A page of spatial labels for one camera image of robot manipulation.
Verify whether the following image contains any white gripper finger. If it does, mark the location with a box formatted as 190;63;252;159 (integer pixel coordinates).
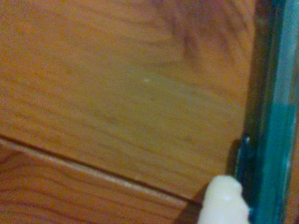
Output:
197;175;252;224

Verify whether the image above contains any teal mechanical pencil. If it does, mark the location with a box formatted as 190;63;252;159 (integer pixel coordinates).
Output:
233;0;299;224

